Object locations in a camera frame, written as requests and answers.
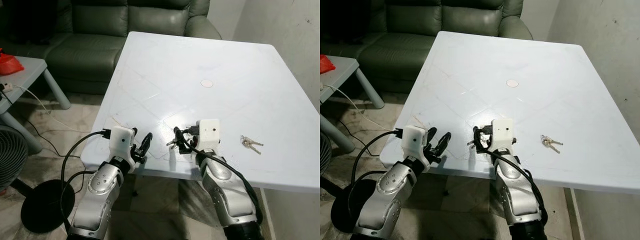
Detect white plastic table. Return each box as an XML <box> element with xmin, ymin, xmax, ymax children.
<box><xmin>379</xmin><ymin>31</ymin><xmax>640</xmax><ymax>195</ymax></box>
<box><xmin>80</xmin><ymin>31</ymin><xmax>321</xmax><ymax>195</ymax></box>

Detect silver key bunch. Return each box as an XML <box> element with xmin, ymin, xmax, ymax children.
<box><xmin>540</xmin><ymin>134</ymin><xmax>564</xmax><ymax>154</ymax></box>
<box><xmin>240</xmin><ymin>135</ymin><xmax>264</xmax><ymax>156</ymax></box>

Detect dark green leather sofa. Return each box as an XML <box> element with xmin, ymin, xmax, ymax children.
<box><xmin>320</xmin><ymin>0</ymin><xmax>534</xmax><ymax>96</ymax></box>
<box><xmin>0</xmin><ymin>0</ymin><xmax>223</xmax><ymax>96</ymax></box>

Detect black standing fan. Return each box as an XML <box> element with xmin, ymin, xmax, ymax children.
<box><xmin>0</xmin><ymin>125</ymin><xmax>76</xmax><ymax>234</ymax></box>
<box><xmin>320</xmin><ymin>131</ymin><xmax>382</xmax><ymax>234</ymax></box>

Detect small grey side table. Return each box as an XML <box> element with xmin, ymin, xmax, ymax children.
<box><xmin>0</xmin><ymin>56</ymin><xmax>72</xmax><ymax>155</ymax></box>
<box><xmin>320</xmin><ymin>56</ymin><xmax>386</xmax><ymax>154</ymax></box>

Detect red plastic bag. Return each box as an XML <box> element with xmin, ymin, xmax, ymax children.
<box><xmin>0</xmin><ymin>48</ymin><xmax>25</xmax><ymax>76</ymax></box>
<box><xmin>320</xmin><ymin>54</ymin><xmax>337</xmax><ymax>75</ymax></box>

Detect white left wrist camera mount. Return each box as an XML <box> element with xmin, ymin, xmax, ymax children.
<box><xmin>401</xmin><ymin>125</ymin><xmax>430</xmax><ymax>164</ymax></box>
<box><xmin>108</xmin><ymin>126</ymin><xmax>138</xmax><ymax>169</ymax></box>

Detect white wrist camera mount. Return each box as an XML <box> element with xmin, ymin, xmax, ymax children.
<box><xmin>192</xmin><ymin>119</ymin><xmax>222</xmax><ymax>154</ymax></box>
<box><xmin>490</xmin><ymin>118</ymin><xmax>516</xmax><ymax>151</ymax></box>
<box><xmin>401</xmin><ymin>125</ymin><xmax>430</xmax><ymax>164</ymax></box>
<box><xmin>108</xmin><ymin>126</ymin><xmax>138</xmax><ymax>169</ymax></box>

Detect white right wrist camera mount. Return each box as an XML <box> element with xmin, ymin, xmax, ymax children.
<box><xmin>192</xmin><ymin>119</ymin><xmax>222</xmax><ymax>154</ymax></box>
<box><xmin>490</xmin><ymin>118</ymin><xmax>516</xmax><ymax>151</ymax></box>

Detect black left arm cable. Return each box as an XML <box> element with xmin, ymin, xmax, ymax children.
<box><xmin>60</xmin><ymin>128</ymin><xmax>112</xmax><ymax>234</ymax></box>
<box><xmin>350</xmin><ymin>128</ymin><xmax>405</xmax><ymax>201</ymax></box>

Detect thin black floor cable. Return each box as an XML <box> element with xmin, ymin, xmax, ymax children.
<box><xmin>25</xmin><ymin>117</ymin><xmax>87</xmax><ymax>162</ymax></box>
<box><xmin>337</xmin><ymin>118</ymin><xmax>397</xmax><ymax>151</ymax></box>

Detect thin white cable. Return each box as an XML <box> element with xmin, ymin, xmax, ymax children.
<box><xmin>324</xmin><ymin>84</ymin><xmax>387</xmax><ymax>120</ymax></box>
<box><xmin>12</xmin><ymin>84</ymin><xmax>77</xmax><ymax>133</ymax></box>

